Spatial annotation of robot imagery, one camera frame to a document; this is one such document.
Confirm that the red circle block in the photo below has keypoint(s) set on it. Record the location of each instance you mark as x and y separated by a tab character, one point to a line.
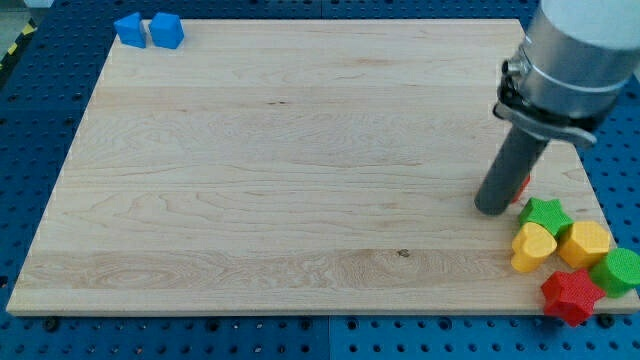
521	189

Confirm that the blue triangle block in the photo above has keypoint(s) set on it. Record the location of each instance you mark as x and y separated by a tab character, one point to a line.
131	31

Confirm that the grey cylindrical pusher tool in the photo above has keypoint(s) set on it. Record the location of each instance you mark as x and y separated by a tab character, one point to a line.
517	156

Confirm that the blue cube block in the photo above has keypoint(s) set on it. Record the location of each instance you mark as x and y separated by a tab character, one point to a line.
166	30

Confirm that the yellow hexagon block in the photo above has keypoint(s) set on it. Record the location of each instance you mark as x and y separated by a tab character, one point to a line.
584	244

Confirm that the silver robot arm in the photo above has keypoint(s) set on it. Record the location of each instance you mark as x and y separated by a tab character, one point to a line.
568	71

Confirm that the wooden board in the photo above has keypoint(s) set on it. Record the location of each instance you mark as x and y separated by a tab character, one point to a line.
271	167

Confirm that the green star block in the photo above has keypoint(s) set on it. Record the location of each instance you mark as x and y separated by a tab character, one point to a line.
547	213

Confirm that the yellow heart block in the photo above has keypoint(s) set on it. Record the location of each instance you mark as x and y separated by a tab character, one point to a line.
531	246

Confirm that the red star block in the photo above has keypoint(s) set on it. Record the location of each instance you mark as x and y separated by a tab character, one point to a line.
571	296

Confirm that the green circle block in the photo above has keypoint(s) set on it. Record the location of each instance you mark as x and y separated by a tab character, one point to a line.
617	272

